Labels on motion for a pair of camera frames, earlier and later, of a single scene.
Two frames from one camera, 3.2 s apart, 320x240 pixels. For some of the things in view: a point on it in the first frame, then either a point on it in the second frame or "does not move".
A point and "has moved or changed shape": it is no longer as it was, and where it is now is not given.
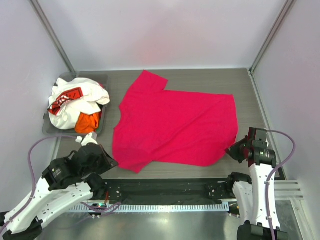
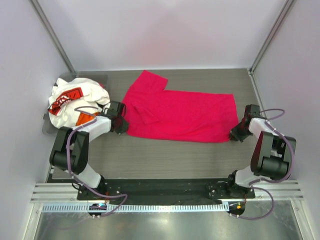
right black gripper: [233, 150] → [235, 135]
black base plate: [167, 191] does not move
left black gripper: [109, 163] → [124, 127]
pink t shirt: [187, 128] has moved or changed shape
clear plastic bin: [102, 77] does not move
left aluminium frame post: [48, 25] does not move
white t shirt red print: [71, 97] does not move
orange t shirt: [87, 123] does not move
